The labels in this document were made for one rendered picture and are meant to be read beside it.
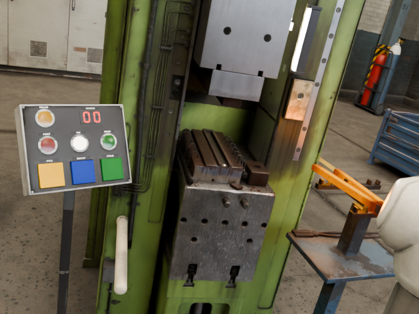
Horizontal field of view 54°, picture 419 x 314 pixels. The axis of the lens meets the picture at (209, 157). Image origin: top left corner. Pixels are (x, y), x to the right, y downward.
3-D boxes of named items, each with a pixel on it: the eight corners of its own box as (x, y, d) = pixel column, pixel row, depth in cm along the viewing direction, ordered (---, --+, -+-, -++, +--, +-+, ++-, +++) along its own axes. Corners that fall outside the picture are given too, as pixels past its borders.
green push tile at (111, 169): (124, 178, 141) (121, 157, 142) (103, 181, 137) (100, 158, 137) (121, 178, 143) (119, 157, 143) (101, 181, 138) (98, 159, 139)
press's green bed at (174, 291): (230, 357, 201) (251, 281, 184) (154, 359, 192) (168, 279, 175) (210, 281, 251) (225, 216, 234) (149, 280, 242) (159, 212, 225)
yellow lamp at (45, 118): (51, 127, 129) (52, 114, 127) (35, 125, 127) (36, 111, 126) (53, 123, 131) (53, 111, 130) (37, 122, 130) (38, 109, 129)
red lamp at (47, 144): (54, 154, 128) (55, 141, 127) (38, 152, 127) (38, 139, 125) (56, 150, 131) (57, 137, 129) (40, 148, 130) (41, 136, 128)
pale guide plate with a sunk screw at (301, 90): (303, 121, 176) (314, 82, 170) (284, 118, 174) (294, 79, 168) (301, 119, 178) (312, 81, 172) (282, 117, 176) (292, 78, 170)
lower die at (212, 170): (239, 184, 169) (243, 166, 166) (191, 180, 165) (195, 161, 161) (219, 146, 207) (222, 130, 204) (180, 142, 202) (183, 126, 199)
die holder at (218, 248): (252, 282, 184) (276, 194, 167) (168, 279, 175) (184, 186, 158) (226, 215, 234) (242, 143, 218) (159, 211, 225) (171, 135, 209)
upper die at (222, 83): (259, 101, 156) (264, 77, 153) (207, 95, 152) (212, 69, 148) (233, 77, 194) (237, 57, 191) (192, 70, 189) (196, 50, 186)
